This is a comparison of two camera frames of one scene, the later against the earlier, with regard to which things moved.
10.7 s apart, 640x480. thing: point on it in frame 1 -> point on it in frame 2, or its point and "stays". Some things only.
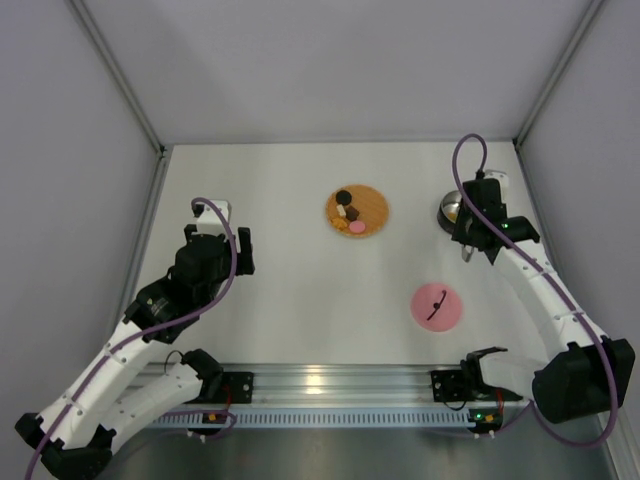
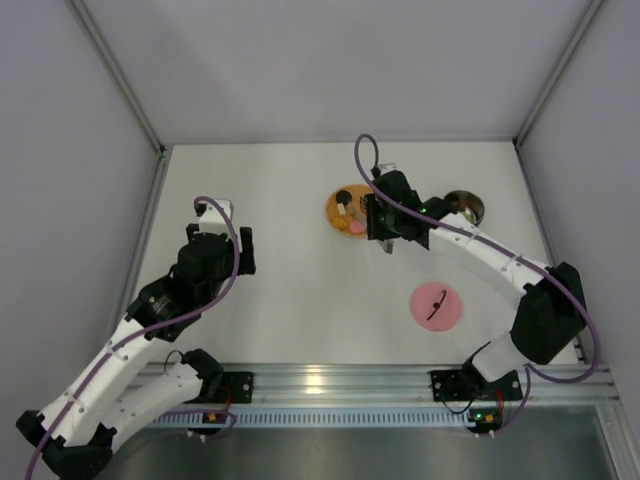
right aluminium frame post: x=582 y=28 stays
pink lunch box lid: x=436 y=307 stays
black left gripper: x=244 y=248 stays
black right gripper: x=470 y=238 -> x=375 y=218
